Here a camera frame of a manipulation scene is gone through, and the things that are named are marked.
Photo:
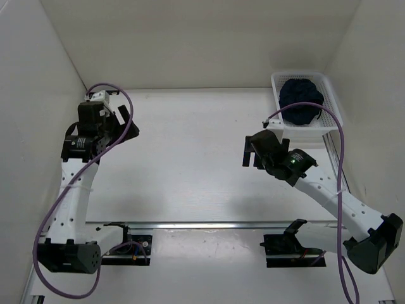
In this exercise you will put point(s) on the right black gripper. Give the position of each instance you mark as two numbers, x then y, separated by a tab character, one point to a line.
247	152

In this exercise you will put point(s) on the aluminium rail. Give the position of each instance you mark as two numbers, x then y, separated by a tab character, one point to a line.
209	225
333	155

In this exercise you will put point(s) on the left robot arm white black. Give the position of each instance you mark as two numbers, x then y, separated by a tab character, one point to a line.
70	244

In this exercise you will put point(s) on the white plastic perforated basket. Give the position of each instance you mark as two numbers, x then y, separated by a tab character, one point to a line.
319	127

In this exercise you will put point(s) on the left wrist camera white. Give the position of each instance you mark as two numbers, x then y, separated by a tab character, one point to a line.
99	96

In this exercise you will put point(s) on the navy blue shorts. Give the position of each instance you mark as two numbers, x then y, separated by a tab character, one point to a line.
300	91

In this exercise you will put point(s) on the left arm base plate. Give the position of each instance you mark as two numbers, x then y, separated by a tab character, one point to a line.
121	245

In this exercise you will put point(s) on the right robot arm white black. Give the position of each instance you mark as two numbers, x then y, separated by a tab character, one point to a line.
373	236

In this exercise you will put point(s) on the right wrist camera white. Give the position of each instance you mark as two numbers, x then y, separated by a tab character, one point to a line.
274	125

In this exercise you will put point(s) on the aluminium front rail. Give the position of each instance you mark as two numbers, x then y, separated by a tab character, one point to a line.
209	225

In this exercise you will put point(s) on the aluminium right rail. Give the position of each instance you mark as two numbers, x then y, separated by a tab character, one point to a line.
333	155

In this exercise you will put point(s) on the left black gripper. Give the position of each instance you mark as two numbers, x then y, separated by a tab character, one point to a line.
113	119

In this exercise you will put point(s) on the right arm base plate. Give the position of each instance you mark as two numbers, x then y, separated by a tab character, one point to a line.
282	252

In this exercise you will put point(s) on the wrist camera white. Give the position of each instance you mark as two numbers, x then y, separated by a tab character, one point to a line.
99	96
274	125

